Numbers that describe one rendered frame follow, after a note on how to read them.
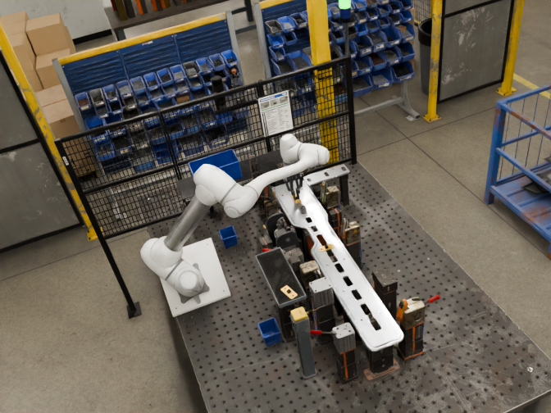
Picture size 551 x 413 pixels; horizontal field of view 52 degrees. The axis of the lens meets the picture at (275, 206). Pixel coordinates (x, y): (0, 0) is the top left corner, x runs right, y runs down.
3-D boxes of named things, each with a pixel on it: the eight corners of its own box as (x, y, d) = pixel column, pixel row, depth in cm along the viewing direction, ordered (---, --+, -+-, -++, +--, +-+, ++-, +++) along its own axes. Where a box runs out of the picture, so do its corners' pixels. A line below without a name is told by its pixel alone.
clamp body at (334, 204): (346, 233, 359) (343, 190, 337) (329, 238, 357) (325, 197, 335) (339, 224, 366) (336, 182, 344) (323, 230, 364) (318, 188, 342)
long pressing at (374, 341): (412, 337, 257) (412, 335, 256) (367, 355, 253) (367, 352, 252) (302, 178, 362) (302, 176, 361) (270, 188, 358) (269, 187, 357)
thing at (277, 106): (294, 129, 379) (289, 88, 360) (263, 138, 375) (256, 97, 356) (293, 128, 381) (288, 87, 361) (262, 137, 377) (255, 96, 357)
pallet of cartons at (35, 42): (93, 117, 677) (61, 34, 611) (26, 136, 664) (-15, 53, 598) (88, 78, 768) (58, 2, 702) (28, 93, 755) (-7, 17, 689)
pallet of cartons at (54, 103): (108, 175, 576) (70, 83, 510) (29, 204, 555) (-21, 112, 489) (86, 125, 664) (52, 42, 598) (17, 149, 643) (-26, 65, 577)
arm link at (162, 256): (161, 286, 310) (130, 260, 310) (175, 271, 323) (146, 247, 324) (230, 191, 270) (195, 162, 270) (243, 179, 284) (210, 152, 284)
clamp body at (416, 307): (429, 353, 283) (431, 306, 260) (403, 363, 281) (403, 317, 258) (417, 338, 291) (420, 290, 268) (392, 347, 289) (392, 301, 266)
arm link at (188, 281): (191, 302, 320) (190, 302, 298) (166, 283, 320) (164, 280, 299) (209, 280, 323) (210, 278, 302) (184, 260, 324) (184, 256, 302)
